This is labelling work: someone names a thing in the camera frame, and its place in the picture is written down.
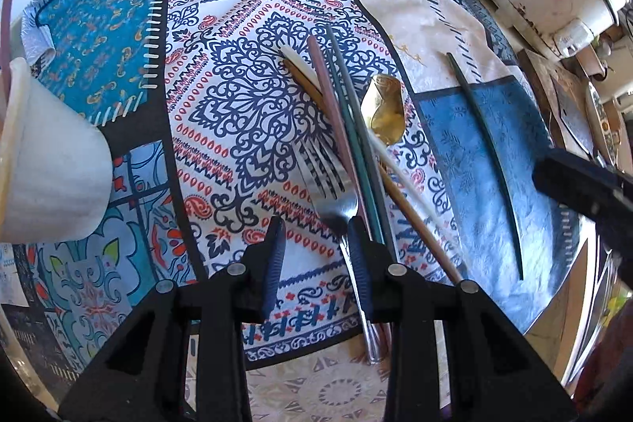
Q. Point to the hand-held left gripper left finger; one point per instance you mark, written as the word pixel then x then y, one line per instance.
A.
pixel 274 264

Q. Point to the grey flat board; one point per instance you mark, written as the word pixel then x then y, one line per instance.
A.
pixel 571 115

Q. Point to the teal green chopstick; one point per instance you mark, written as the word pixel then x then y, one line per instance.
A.
pixel 353 140
pixel 368 155

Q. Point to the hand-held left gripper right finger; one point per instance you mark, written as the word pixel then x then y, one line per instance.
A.
pixel 358 264

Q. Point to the patchwork patterned tablecloth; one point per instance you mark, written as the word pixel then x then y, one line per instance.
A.
pixel 99 31

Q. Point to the silver fork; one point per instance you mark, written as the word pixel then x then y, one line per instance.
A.
pixel 336 204

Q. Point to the pink chopstick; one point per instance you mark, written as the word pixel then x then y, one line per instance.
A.
pixel 336 120

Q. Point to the wooden chopstick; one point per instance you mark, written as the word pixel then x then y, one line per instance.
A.
pixel 420 229

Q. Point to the white cup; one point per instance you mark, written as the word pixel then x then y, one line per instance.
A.
pixel 49 165

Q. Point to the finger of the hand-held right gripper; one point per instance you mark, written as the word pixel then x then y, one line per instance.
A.
pixel 573 182

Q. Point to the dark green chopstick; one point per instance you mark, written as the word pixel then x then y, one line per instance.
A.
pixel 489 145

